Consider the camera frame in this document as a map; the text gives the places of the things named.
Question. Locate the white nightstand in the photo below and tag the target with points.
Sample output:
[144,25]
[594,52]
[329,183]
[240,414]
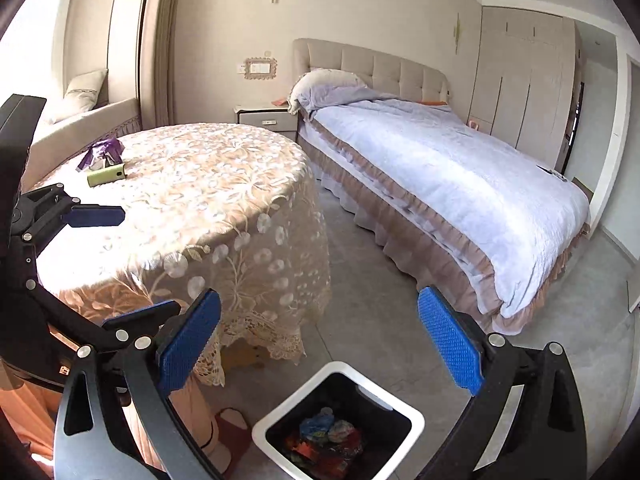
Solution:
[265,120]

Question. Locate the grey bed pillow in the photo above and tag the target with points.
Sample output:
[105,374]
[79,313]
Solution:
[325,87]

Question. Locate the light blue duvet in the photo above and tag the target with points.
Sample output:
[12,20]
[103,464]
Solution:
[450,185]

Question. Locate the small gold wall lamp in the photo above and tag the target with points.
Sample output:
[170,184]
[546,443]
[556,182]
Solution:
[456,32]

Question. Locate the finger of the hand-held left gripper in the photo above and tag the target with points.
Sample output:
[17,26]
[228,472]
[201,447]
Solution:
[135,317]
[95,216]

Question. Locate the brown board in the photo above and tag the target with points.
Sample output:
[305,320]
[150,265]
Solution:
[582,187]

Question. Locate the beige throw pillow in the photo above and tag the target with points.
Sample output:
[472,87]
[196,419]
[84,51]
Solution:
[82,95]

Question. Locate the round table with lace tablecloth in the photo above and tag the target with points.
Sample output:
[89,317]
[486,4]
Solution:
[200,200]

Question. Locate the white board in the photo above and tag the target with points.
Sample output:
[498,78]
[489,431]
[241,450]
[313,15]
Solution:
[634,296]

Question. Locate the white door frame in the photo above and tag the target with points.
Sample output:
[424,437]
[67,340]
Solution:
[625,135]

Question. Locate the beige wardrobe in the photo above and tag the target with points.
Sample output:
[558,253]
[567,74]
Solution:
[525,80]

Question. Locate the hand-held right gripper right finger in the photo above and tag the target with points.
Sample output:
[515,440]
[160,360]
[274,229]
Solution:
[450,345]

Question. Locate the red slipper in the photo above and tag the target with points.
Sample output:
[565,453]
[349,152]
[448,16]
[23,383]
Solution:
[232,427]

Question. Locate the blue snack wrapper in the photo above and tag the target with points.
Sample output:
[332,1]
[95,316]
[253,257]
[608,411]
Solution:
[315,427]

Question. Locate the beige drape curtain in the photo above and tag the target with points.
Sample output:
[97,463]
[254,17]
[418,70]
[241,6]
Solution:
[160,45]

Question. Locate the red snack wrapper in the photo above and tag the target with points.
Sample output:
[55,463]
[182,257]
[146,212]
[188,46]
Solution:
[325,455]

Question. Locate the pink table underskirt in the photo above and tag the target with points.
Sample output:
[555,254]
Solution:
[190,420]

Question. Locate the purple snack wrapper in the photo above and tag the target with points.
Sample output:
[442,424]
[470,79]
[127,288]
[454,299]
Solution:
[105,150]

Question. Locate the beige upholstered bed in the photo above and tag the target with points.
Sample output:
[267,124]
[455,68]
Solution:
[380,67]

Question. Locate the beige window seat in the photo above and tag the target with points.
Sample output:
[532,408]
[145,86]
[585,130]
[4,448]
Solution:
[85,127]

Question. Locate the green tube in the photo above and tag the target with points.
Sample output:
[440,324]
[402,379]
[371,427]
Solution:
[105,175]

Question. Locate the peach garment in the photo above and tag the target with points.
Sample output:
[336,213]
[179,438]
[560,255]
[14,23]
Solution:
[30,410]

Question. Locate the orange cloth by headboard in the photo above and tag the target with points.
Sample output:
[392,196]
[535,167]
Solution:
[435,103]

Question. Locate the white bin with black liner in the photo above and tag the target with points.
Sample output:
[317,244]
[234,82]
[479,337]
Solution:
[407,412]

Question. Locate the dark remote control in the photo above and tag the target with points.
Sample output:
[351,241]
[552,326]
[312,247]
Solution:
[552,172]

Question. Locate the framed wall switch panel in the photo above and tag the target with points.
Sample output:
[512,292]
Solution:
[260,69]

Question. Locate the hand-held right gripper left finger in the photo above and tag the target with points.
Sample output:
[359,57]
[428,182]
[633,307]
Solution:
[190,345]

